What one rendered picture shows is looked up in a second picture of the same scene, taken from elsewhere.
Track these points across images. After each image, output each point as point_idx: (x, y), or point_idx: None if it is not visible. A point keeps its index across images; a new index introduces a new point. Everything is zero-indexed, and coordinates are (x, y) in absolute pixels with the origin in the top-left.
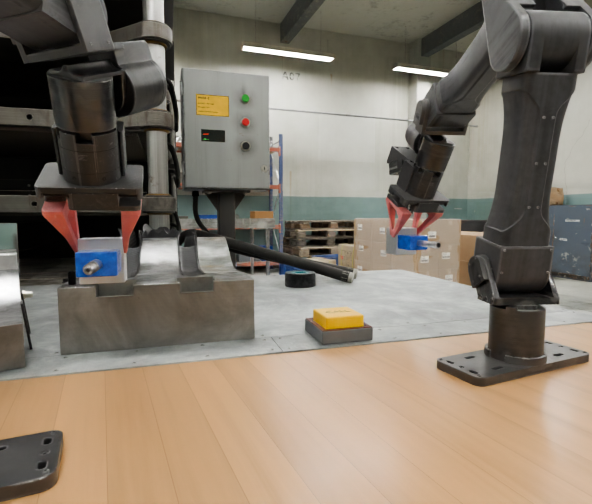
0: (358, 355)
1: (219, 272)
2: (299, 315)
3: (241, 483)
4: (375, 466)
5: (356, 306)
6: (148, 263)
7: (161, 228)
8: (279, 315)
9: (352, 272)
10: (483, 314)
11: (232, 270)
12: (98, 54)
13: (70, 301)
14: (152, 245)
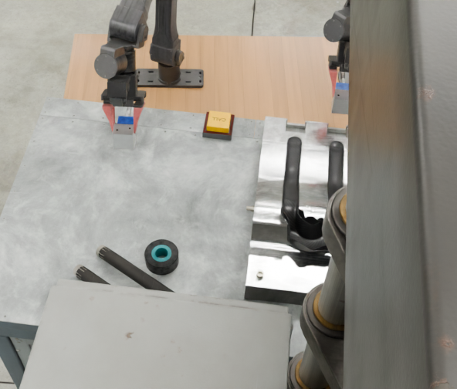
0: (225, 106)
1: (276, 149)
2: (218, 167)
3: (296, 62)
4: (264, 56)
5: (167, 172)
6: (321, 190)
7: (313, 217)
8: (231, 171)
9: (84, 266)
10: (104, 128)
11: (265, 157)
12: None
13: None
14: (319, 201)
